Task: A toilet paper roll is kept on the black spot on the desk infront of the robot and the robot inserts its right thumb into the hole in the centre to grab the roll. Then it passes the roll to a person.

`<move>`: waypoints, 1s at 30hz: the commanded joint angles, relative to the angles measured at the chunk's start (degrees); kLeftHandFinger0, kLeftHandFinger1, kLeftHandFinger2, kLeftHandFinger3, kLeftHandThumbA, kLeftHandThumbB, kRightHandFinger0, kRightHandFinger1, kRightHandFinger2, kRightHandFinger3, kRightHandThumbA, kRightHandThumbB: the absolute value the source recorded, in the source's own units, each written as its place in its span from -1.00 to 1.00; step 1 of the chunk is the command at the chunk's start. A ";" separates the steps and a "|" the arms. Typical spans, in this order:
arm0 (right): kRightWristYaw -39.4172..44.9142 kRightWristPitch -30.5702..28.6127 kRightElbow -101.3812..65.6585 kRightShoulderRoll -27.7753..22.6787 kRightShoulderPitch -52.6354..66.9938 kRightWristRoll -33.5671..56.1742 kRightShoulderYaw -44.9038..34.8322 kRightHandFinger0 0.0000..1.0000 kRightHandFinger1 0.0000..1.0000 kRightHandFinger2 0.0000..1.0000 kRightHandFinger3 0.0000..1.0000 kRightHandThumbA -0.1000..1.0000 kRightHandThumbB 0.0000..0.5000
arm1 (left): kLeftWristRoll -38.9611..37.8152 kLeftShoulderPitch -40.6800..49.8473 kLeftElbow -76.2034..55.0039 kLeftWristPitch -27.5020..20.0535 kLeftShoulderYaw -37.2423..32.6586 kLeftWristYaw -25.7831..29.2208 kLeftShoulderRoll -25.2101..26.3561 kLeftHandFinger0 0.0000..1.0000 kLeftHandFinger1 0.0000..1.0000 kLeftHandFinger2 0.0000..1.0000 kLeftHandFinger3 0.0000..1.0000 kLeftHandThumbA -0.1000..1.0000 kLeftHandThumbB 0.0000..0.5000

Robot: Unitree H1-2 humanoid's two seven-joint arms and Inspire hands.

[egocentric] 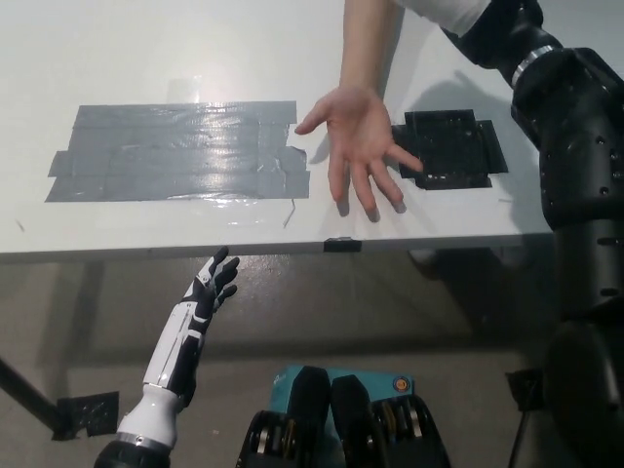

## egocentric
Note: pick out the black tape square patch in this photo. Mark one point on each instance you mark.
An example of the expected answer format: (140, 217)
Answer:
(448, 151)

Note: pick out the white shirt sleeve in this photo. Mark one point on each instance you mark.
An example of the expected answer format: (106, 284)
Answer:
(448, 14)

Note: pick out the light sneaker shoe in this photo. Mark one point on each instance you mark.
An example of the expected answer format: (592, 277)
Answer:
(423, 258)

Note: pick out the small black tape piece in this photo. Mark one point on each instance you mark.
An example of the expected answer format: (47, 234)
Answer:
(342, 245)

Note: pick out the grey duct tape patch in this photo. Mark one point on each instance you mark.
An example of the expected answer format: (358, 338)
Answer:
(180, 153)

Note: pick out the bare person hand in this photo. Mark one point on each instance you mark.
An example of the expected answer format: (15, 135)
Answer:
(356, 131)

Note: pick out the black slanted table leg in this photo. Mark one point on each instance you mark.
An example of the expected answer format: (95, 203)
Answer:
(29, 392)

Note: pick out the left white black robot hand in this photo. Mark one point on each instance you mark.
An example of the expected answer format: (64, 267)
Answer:
(175, 346)

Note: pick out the clear glossy tape strip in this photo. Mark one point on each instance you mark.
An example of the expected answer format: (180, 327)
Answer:
(146, 212)

